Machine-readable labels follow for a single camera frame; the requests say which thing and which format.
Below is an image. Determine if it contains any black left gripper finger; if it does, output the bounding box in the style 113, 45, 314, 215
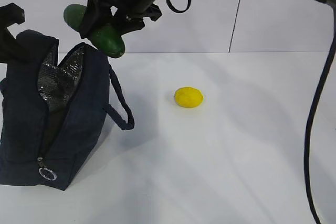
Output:
1, 3, 31, 63

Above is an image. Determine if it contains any green cucumber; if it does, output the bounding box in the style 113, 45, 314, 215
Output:
63, 4, 125, 58

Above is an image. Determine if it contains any yellow lemon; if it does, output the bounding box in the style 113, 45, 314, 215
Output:
174, 87, 204, 109

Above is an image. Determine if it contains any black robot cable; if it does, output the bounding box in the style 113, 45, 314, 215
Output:
304, 0, 336, 224

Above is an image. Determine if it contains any dark blue lunch bag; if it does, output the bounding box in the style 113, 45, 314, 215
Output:
1, 30, 134, 190

